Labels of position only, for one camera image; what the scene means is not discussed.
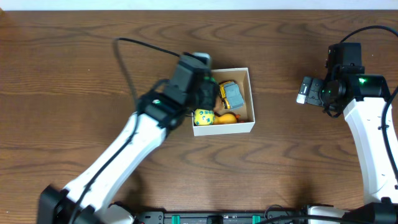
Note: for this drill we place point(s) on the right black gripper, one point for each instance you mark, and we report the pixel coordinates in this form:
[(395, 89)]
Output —
[(314, 92)]

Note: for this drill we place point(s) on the yellow grey toy truck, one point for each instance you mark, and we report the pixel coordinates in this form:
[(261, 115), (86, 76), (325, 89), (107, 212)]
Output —
[(230, 95)]

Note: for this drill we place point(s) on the orange toy duck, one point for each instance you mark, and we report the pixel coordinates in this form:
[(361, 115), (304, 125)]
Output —
[(228, 118)]

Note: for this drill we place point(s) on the yellow ball with blue letters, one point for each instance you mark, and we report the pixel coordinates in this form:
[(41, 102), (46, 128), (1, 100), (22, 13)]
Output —
[(203, 117)]

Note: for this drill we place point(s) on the brown plush toy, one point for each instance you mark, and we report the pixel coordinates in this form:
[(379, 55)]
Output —
[(219, 106)]

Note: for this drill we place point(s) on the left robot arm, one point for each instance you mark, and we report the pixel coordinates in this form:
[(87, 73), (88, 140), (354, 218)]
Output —
[(88, 197)]

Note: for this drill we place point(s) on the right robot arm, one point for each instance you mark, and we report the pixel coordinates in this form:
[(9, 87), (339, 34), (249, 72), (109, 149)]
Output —
[(363, 102)]

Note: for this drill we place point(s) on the white cardboard box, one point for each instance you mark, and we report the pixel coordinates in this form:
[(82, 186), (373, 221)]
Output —
[(247, 119)]

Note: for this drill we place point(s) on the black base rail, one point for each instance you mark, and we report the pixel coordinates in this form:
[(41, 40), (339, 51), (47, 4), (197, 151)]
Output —
[(158, 217)]

